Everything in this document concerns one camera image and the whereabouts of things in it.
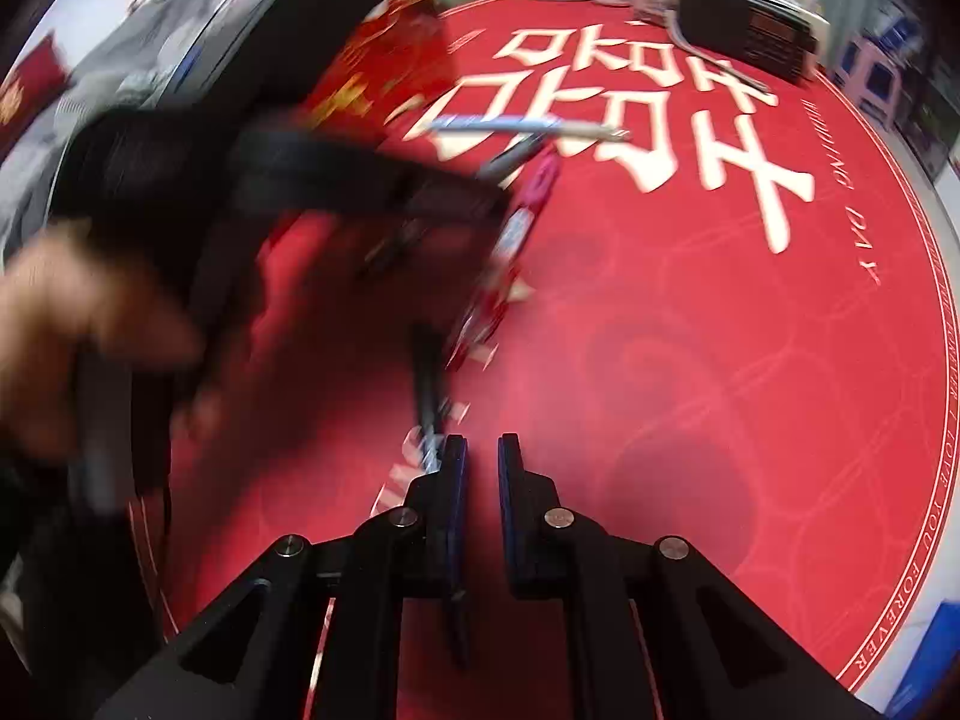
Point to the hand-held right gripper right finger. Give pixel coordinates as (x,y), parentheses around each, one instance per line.
(511,517)

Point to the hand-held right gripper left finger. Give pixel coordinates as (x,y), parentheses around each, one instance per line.
(454,517)

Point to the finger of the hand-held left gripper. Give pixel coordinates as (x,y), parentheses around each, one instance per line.
(360,180)

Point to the black and red gel pen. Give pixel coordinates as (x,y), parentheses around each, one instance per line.
(429,390)

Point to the red and brown cardboard box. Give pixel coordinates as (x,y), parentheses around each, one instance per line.
(390,52)

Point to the dark pen with grey tip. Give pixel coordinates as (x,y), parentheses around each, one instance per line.
(517,154)

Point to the person's left hand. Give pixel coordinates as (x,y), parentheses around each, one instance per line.
(67,315)

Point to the pink pen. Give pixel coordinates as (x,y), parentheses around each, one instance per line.
(525,202)

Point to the white pen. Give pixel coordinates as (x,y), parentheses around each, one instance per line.
(525,126)

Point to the dark red cushion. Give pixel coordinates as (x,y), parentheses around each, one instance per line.
(30,82)

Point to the round red mat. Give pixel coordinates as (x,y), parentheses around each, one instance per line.
(712,390)

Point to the black radio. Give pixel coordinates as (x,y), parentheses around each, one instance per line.
(750,30)

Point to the blue box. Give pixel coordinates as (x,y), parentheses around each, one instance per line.
(926,667)

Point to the pink stool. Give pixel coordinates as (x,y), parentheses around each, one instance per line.
(874,82)

